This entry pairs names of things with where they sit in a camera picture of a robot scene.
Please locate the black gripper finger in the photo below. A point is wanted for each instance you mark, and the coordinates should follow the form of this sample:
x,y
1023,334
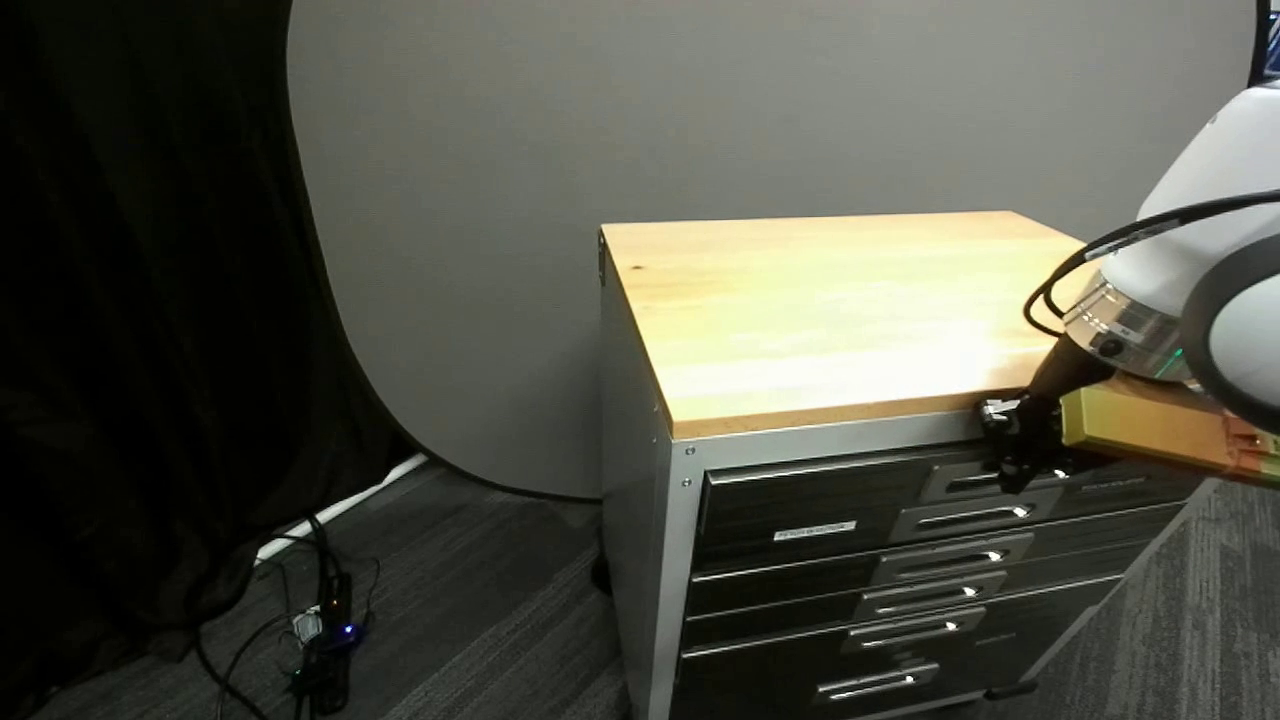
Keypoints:
x,y
1000,446
1046,432

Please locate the gray rounded backdrop panel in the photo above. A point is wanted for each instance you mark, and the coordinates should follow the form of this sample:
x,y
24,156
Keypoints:
x,y
666,122

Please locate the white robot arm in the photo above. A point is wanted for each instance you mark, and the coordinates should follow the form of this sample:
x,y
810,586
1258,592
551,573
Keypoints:
x,y
1221,212

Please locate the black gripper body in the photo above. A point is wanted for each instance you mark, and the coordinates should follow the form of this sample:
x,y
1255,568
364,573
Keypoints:
x,y
1065,374

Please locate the wooden top tool cabinet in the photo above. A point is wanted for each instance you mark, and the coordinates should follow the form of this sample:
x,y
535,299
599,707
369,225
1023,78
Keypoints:
x,y
827,323

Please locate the black curtain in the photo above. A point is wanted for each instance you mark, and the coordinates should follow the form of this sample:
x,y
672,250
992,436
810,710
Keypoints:
x,y
144,323

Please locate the dark cabinet drawer front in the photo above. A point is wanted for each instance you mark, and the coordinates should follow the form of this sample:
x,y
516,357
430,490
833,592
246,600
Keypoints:
x,y
814,512
867,683

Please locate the black power strip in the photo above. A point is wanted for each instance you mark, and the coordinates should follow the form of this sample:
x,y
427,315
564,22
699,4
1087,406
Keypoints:
x,y
328,642

